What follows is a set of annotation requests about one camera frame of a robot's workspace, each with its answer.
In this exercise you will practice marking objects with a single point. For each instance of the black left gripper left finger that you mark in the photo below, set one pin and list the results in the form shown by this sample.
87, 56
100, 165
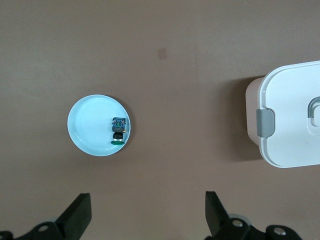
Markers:
75, 216

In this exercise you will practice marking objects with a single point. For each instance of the white lidded lunch box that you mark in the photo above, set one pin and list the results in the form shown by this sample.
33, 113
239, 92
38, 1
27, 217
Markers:
290, 100

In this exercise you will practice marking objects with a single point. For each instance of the green push-button switch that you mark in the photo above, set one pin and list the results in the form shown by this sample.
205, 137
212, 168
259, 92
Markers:
118, 128

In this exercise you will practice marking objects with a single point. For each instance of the light blue round plate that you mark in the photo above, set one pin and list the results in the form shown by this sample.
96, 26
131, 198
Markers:
90, 125

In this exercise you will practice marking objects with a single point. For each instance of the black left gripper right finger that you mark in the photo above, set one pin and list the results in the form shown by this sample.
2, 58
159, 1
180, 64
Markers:
217, 216

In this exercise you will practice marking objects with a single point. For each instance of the brown tape patch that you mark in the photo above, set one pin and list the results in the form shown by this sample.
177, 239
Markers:
162, 54

